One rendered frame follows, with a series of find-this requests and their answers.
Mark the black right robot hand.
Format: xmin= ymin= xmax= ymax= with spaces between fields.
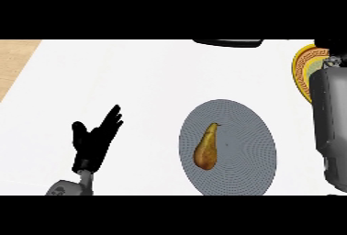
xmin=312 ymin=39 xmax=347 ymax=59

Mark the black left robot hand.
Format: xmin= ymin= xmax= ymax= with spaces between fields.
xmin=70 ymin=104 xmax=123 ymax=174

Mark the yellow patterned plate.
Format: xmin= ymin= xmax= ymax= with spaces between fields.
xmin=289 ymin=43 xmax=332 ymax=105

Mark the yellow-brown squash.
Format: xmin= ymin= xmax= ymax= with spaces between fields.
xmin=191 ymin=122 xmax=222 ymax=172

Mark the grey round placemat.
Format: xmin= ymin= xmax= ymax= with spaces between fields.
xmin=177 ymin=98 xmax=277 ymax=196

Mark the dark grey appliance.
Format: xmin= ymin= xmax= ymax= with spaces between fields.
xmin=190 ymin=39 xmax=264 ymax=49

